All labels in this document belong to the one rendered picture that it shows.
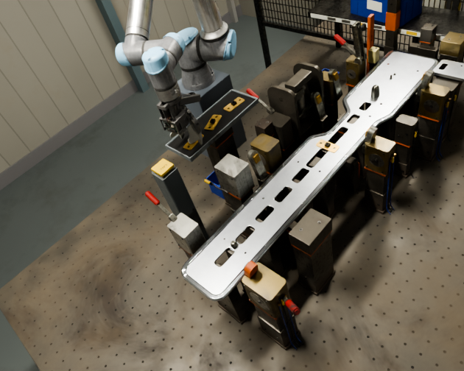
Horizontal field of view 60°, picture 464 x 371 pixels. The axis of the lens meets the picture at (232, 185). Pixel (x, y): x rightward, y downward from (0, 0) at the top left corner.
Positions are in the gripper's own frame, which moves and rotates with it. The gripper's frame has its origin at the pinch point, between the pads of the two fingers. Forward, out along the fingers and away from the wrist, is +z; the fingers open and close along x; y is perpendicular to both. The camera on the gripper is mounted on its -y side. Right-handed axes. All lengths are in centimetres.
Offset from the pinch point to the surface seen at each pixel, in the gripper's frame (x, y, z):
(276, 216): 35.8, 7.1, 17.7
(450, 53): 61, -96, 17
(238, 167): 19.1, 0.9, 6.7
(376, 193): 56, -30, 37
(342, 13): 3, -118, 15
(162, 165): -3.3, 14.2, 1.7
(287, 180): 31.5, -8.3, 17.7
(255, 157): 20.8, -6.9, 8.5
